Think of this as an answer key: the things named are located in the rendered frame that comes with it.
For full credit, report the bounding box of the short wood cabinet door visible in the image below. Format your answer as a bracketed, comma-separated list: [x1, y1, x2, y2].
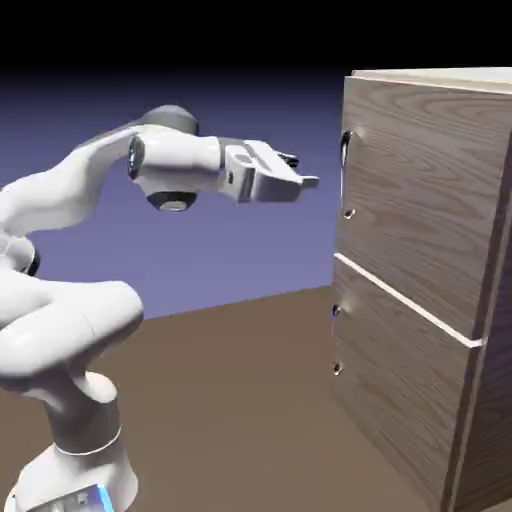
[330, 255, 483, 512]

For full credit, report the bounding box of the light wood cabinet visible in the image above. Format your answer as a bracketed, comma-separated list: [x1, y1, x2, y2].
[330, 66, 512, 512]

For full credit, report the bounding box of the short curved metal handle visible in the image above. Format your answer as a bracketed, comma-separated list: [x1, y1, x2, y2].
[330, 304, 344, 376]

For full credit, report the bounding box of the long curved metal handle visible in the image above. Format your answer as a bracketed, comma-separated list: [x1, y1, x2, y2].
[338, 130, 356, 220]

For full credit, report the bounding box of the tall wood cabinet door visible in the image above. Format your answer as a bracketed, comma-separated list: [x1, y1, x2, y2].
[334, 76, 512, 345]

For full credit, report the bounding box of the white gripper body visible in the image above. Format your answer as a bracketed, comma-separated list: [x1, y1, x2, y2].
[242, 139, 304, 202]

